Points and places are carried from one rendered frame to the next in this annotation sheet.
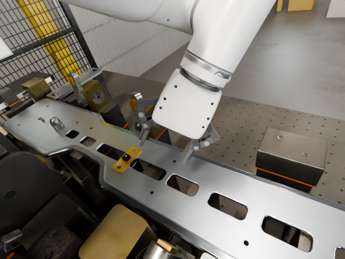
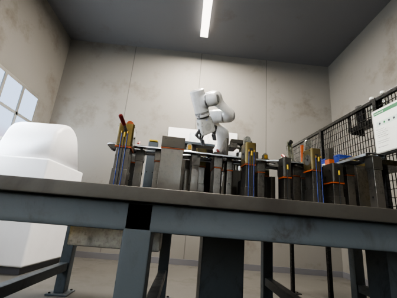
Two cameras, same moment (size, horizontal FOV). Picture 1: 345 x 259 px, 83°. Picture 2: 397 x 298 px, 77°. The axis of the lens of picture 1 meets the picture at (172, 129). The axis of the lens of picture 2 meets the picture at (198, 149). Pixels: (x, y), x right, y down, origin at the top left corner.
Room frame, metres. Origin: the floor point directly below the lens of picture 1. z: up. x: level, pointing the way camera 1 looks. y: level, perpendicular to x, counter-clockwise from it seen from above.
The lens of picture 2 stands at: (1.17, -1.11, 0.62)
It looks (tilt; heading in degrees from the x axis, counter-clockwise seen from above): 16 degrees up; 131
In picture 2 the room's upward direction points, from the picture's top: 5 degrees clockwise
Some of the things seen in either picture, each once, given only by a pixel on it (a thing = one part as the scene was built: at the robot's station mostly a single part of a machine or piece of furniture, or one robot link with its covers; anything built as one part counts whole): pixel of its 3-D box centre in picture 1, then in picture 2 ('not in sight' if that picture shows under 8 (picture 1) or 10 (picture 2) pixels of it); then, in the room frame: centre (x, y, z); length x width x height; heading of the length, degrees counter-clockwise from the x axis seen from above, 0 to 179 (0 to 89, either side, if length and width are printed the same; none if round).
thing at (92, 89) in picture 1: (107, 115); (314, 181); (0.80, 0.29, 0.87); 0.12 x 0.07 x 0.35; 137
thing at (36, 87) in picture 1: (54, 111); (358, 187); (0.96, 0.59, 0.88); 0.08 x 0.08 x 0.36; 47
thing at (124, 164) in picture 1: (126, 158); not in sight; (0.36, 0.14, 1.01); 0.08 x 0.04 x 0.01; 137
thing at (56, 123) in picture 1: (57, 124); not in sight; (0.59, 0.39, 1.02); 0.03 x 0.03 x 0.07
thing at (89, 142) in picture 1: (107, 170); (257, 187); (0.48, 0.27, 0.84); 0.12 x 0.05 x 0.29; 137
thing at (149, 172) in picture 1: (164, 201); (215, 182); (0.30, 0.08, 0.84); 0.12 x 0.05 x 0.29; 137
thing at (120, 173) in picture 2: not in sight; (121, 160); (0.10, -0.43, 0.88); 0.14 x 0.09 x 0.36; 137
